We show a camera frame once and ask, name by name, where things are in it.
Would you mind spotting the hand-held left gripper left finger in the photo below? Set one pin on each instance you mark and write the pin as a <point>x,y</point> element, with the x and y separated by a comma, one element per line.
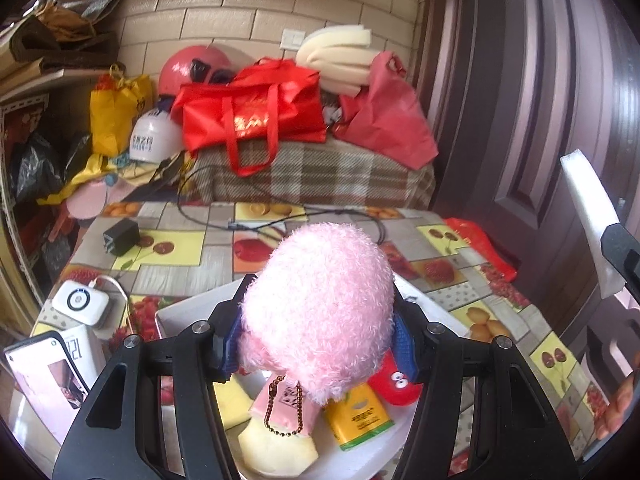
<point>231,345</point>

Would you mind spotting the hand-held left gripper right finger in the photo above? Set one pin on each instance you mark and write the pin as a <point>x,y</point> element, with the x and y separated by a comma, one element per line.
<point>404,340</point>

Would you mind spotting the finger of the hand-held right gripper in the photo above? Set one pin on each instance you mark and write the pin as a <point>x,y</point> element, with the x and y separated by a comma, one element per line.
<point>622,260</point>

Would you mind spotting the red plush toy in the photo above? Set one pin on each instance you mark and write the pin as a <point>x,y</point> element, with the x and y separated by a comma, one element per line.
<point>395,385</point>

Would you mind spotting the white plastic tray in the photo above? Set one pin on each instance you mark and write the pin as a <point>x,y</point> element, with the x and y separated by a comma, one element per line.
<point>180,317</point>

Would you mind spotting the yellow and green sponge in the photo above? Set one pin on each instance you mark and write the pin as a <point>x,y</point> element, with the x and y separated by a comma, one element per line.
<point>232,405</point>

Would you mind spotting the pink plush toy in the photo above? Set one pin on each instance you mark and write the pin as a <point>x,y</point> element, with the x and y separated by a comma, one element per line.
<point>320,305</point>

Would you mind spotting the person's right hand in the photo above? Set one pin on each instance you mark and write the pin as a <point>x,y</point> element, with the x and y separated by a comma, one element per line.
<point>620,400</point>

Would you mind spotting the yellow tissue packet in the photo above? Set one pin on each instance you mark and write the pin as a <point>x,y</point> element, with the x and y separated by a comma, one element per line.
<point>360,417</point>

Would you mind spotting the crumpled red plastic bag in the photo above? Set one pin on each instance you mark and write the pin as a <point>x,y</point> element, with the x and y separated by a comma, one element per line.
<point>480,245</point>

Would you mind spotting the white box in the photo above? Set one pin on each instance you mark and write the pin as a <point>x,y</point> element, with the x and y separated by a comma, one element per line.
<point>87,350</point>

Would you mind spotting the black charger adapter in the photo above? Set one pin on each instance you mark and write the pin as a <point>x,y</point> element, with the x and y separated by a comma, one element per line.
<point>121,237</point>

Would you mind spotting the white power bank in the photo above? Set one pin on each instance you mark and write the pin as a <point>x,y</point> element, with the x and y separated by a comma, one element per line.
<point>80,305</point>

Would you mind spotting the plaid covered box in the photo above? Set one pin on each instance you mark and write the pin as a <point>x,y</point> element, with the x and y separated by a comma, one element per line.
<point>320,175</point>

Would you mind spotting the smartphone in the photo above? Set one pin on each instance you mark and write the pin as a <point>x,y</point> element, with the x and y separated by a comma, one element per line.
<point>40,385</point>

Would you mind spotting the dark brown door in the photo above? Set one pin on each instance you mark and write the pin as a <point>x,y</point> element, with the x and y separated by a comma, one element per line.
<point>525,85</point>

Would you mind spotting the pink round pad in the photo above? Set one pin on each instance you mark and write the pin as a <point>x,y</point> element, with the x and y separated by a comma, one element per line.
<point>87,200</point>

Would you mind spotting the yellow plastic sheet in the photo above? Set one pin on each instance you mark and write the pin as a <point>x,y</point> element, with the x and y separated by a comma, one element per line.
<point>95,170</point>

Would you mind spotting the white helmet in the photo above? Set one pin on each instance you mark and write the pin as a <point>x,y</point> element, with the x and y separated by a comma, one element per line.
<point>152,135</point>

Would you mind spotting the red tote bag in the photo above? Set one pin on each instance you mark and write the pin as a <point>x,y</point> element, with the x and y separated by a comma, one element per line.
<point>250,105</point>

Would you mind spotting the yellow shopping bag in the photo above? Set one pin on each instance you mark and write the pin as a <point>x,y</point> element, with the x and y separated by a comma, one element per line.
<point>115,110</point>

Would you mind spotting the black plastic bag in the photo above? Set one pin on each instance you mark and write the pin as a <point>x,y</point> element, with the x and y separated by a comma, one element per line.
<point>32,165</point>

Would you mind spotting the pink helmet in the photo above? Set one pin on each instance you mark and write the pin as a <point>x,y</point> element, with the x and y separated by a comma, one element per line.
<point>177,72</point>

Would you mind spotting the cream foam roll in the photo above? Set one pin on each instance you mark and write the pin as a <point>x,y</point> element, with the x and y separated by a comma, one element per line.
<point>330,57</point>

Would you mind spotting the wooden shelf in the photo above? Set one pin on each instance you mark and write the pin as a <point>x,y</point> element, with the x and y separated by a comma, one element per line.
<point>30,75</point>

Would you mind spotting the white wall socket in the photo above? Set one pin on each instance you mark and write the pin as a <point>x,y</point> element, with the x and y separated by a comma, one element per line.
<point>293,39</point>

